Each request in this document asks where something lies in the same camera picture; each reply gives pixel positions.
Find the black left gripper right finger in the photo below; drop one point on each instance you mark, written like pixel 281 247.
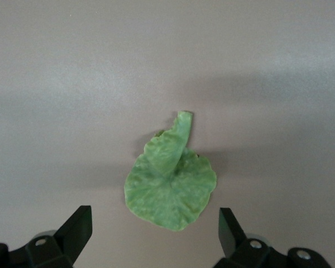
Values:
pixel 234 237

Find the green lettuce leaf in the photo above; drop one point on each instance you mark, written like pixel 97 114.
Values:
pixel 167 187

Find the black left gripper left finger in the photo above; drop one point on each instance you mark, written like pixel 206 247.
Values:
pixel 72 231

